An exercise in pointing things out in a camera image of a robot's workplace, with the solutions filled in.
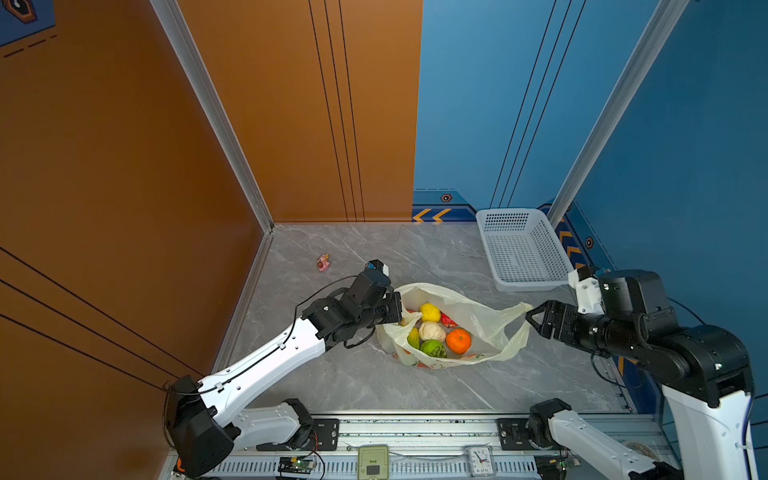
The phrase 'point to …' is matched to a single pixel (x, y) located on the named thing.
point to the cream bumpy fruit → (432, 330)
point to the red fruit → (446, 321)
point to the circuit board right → (554, 466)
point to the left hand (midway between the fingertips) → (406, 302)
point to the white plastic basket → (523, 250)
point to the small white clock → (480, 461)
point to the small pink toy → (323, 262)
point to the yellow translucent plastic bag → (495, 327)
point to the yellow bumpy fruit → (430, 312)
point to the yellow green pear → (413, 339)
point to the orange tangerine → (458, 341)
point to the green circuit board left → (295, 465)
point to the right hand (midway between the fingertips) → (534, 318)
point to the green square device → (373, 462)
